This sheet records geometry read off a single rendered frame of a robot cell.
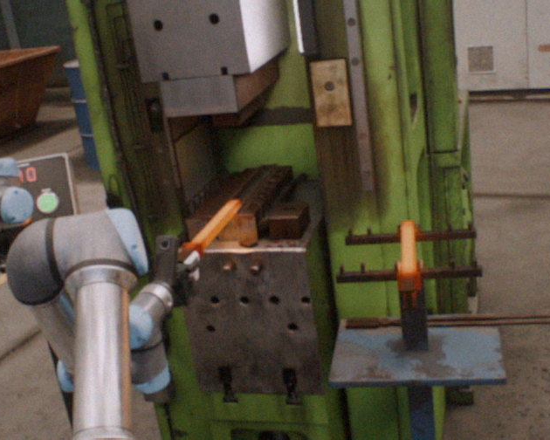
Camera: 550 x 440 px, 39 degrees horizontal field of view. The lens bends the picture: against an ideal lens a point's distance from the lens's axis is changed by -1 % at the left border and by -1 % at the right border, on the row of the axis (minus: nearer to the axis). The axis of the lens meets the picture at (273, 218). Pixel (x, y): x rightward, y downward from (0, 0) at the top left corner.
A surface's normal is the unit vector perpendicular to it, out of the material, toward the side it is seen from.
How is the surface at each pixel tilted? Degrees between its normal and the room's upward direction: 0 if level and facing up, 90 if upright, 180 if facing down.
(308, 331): 90
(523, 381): 0
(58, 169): 60
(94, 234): 36
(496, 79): 90
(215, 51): 90
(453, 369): 0
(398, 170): 90
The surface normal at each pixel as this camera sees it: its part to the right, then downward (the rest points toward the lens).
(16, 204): 0.82, 0.09
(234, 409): -0.26, 0.37
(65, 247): -0.01, -0.14
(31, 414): -0.14, -0.93
